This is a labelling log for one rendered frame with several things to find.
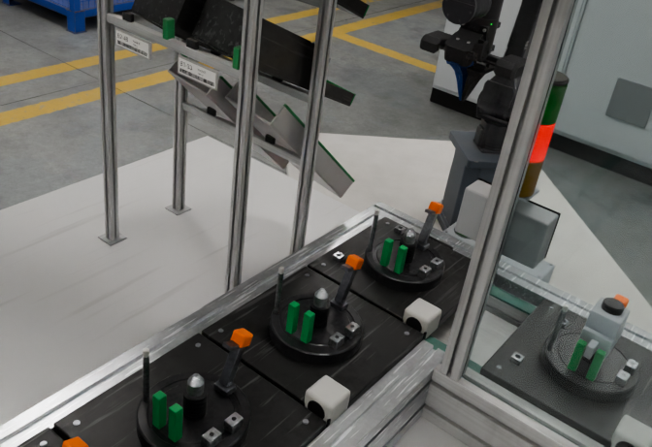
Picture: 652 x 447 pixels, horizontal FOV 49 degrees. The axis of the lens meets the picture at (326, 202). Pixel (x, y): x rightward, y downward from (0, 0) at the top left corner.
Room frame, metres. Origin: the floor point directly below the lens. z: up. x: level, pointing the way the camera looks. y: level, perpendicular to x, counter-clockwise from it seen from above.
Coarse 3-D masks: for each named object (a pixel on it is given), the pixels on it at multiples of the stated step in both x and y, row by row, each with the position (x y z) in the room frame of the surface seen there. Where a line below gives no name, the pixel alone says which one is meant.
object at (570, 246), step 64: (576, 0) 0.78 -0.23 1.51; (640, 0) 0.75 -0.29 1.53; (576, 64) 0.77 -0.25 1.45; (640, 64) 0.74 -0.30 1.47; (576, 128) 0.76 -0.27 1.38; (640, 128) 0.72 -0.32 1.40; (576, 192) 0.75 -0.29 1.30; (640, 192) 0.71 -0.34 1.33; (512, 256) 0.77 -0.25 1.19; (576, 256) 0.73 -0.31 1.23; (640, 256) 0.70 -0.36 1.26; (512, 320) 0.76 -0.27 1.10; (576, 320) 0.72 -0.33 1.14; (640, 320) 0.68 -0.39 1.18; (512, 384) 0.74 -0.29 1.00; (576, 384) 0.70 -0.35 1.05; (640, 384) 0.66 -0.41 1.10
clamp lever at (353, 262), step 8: (352, 256) 0.89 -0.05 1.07; (344, 264) 0.88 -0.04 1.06; (352, 264) 0.88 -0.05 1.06; (360, 264) 0.89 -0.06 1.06; (344, 272) 0.88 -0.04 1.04; (352, 272) 0.88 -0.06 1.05; (344, 280) 0.88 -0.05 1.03; (352, 280) 0.88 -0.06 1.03; (344, 288) 0.87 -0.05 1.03; (336, 296) 0.87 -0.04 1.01; (344, 296) 0.87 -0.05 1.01
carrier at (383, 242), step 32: (384, 224) 1.16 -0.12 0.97; (320, 256) 1.03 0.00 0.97; (384, 256) 1.00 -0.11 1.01; (416, 256) 1.04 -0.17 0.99; (448, 256) 1.08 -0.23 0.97; (352, 288) 0.95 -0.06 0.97; (384, 288) 0.96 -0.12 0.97; (416, 288) 0.96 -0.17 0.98; (448, 288) 0.99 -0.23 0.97; (416, 320) 0.87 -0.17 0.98
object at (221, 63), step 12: (300, 0) 1.13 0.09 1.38; (312, 0) 1.11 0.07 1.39; (120, 24) 1.11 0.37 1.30; (132, 24) 1.10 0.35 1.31; (144, 36) 1.08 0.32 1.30; (156, 36) 1.06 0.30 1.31; (180, 48) 1.03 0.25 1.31; (192, 48) 1.02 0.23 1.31; (204, 48) 1.25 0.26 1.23; (204, 60) 1.00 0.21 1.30; (216, 60) 0.99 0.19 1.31; (228, 60) 1.21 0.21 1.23; (228, 72) 0.98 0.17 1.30; (276, 84) 1.15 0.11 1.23; (288, 84) 1.14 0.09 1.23; (300, 96) 1.11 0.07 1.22
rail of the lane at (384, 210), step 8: (368, 208) 1.23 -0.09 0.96; (384, 208) 1.24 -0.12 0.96; (392, 208) 1.24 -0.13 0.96; (392, 216) 1.21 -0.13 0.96; (400, 216) 1.22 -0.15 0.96; (408, 216) 1.22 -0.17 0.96; (408, 224) 1.19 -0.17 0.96; (416, 224) 1.20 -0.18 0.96; (432, 232) 1.18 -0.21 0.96; (440, 232) 1.18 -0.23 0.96; (440, 240) 1.15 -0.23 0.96; (448, 240) 1.16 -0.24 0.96; (456, 240) 1.16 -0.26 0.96; (456, 248) 1.13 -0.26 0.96; (464, 248) 1.14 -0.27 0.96; (472, 248) 1.14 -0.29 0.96
